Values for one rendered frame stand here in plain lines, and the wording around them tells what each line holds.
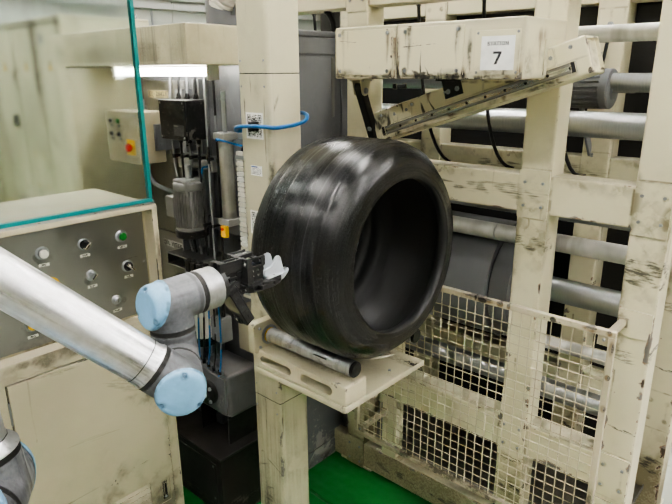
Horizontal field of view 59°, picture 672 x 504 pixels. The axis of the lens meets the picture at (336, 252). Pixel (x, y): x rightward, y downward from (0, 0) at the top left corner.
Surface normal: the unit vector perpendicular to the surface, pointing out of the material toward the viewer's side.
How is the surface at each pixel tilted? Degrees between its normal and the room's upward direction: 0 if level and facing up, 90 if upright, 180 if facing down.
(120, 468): 88
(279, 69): 90
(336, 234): 72
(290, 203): 57
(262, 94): 90
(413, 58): 90
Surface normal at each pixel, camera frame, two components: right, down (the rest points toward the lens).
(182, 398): 0.37, 0.26
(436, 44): -0.67, 0.22
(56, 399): 0.74, 0.19
